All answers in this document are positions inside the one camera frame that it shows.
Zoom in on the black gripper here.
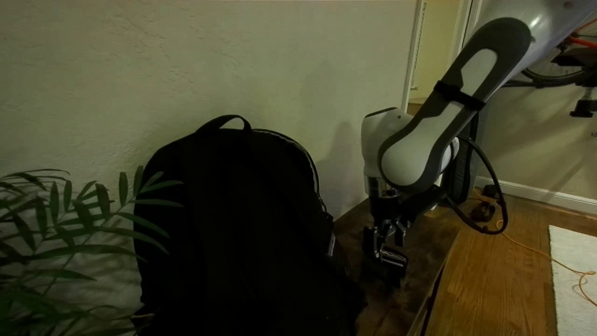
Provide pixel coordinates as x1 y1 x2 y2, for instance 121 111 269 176
362 180 437 267

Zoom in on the dark brown floor object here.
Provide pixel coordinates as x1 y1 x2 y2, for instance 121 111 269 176
470 200 498 225

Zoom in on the black backpack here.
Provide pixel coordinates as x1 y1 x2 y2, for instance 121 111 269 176
131 114 369 336

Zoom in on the white baseboard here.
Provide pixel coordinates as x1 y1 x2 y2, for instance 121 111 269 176
474 176 597 217

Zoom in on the white rug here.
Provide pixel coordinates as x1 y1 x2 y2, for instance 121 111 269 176
547 225 597 336

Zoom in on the white door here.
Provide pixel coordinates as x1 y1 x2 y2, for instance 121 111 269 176
444 0 485 62

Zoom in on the green palm plant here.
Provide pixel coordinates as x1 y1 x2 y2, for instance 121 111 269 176
0 167 185 336

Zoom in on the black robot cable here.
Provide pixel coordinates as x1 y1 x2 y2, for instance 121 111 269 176
444 137 509 238

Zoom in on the white door frame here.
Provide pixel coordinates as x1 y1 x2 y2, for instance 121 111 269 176
399 0 431 116

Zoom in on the yellow cord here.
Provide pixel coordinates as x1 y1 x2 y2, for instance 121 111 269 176
496 204 597 309

